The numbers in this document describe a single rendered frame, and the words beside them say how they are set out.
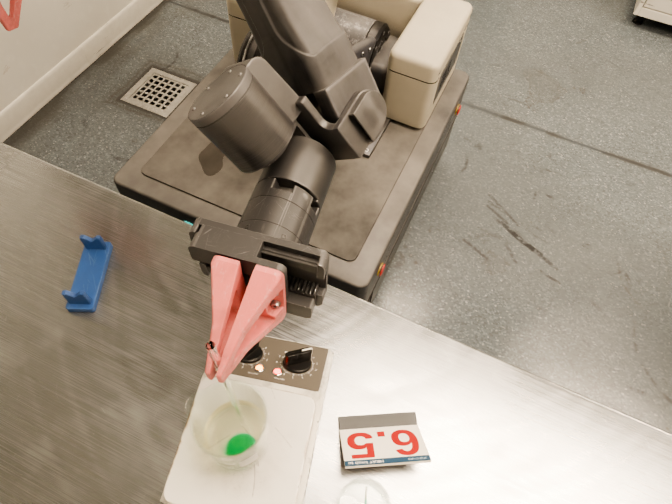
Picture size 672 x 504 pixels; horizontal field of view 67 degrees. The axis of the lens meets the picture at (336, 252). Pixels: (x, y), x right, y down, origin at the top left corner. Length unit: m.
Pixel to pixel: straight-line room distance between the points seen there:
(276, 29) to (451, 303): 1.23
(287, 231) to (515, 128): 1.75
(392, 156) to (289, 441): 0.95
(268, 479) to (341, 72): 0.37
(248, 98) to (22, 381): 0.46
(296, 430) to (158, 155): 0.98
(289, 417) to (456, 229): 1.26
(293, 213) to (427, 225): 1.32
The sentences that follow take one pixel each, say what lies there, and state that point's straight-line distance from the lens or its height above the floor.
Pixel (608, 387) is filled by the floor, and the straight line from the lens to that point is 1.64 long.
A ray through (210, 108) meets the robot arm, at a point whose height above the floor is 1.09.
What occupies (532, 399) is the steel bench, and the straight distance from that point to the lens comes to 0.68.
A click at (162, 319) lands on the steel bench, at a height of 0.75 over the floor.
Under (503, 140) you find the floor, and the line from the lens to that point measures 2.02.
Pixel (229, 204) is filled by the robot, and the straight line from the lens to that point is 1.24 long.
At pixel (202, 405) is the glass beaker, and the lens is 0.47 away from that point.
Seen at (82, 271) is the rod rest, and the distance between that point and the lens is 0.73.
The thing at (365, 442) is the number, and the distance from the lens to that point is 0.59.
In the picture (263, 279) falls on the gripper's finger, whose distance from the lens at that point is 0.35.
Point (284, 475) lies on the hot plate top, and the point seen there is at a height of 0.84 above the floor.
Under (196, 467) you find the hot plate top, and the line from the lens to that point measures 0.53.
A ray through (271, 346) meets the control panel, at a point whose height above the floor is 0.79.
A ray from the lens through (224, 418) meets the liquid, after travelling 0.50.
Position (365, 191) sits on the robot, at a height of 0.37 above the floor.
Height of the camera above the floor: 1.35
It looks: 58 degrees down
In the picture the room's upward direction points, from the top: 6 degrees clockwise
